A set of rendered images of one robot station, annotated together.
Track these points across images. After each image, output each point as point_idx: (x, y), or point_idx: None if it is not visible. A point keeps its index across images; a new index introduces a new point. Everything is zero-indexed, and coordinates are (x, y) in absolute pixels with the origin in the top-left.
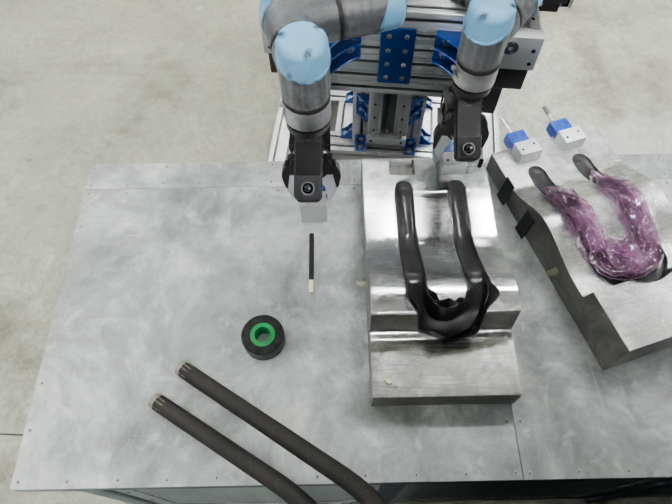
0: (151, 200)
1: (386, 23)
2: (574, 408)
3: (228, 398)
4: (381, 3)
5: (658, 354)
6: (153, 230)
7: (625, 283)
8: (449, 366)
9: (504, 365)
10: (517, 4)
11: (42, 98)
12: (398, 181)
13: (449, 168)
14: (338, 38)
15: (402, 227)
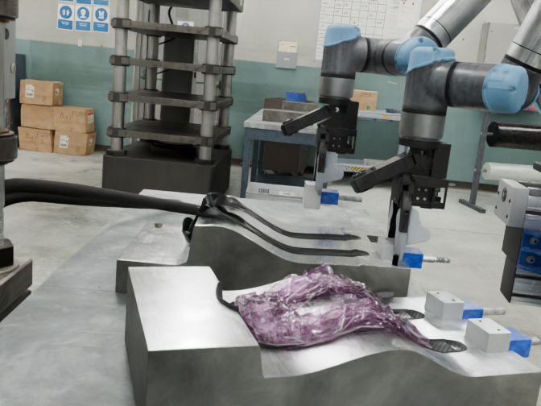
0: (338, 217)
1: (398, 56)
2: (90, 316)
3: (167, 199)
4: (402, 42)
5: (126, 380)
6: (311, 217)
7: (217, 281)
8: (160, 242)
9: (150, 258)
10: (457, 64)
11: (539, 362)
12: (359, 236)
13: (378, 243)
14: (381, 62)
15: (306, 237)
